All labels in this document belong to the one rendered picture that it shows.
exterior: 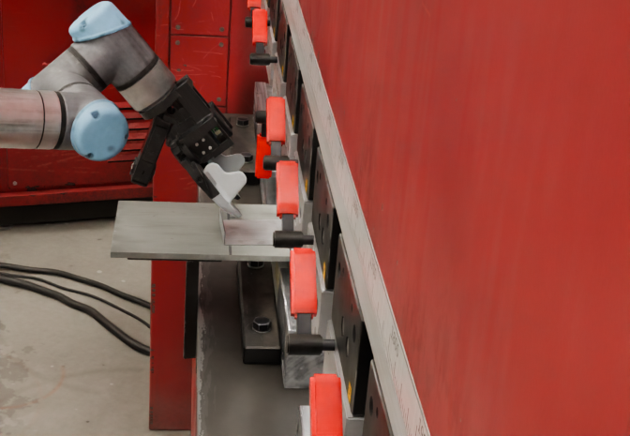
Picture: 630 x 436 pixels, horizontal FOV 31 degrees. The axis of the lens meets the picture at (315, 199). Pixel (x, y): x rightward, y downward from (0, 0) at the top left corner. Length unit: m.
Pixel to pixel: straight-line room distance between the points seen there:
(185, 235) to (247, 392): 0.28
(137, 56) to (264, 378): 0.48
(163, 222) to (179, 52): 0.84
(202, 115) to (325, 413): 0.89
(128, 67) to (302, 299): 0.70
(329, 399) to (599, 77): 0.48
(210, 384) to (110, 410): 1.49
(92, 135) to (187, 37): 1.09
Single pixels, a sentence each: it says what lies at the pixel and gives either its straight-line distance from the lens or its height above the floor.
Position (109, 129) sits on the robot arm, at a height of 1.24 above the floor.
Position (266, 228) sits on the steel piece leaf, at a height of 1.00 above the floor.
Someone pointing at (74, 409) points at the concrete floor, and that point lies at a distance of 3.08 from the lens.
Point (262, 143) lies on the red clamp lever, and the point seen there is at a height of 1.21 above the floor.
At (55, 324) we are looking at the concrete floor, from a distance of 3.45.
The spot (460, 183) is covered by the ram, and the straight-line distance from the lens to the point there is 0.56.
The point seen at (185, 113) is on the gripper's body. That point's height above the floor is 1.19.
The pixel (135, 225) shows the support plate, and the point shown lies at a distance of 1.75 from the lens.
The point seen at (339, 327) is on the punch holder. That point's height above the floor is 1.28.
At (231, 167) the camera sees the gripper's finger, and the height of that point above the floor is 1.09.
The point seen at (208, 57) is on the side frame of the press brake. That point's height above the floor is 1.00.
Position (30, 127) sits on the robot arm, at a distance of 1.45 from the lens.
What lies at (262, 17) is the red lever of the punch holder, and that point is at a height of 1.31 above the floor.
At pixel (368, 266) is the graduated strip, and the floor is 1.39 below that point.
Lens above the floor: 1.76
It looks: 24 degrees down
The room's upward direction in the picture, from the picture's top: 5 degrees clockwise
